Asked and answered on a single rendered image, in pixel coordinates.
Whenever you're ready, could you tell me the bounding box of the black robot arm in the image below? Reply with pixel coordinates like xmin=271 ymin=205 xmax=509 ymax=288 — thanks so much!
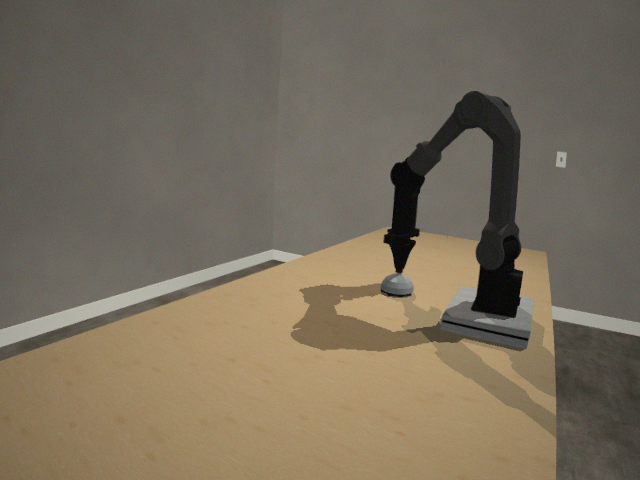
xmin=391 ymin=91 xmax=523 ymax=318

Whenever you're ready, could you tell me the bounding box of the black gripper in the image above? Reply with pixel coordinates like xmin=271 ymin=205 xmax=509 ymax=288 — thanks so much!
xmin=384 ymin=213 xmax=420 ymax=270

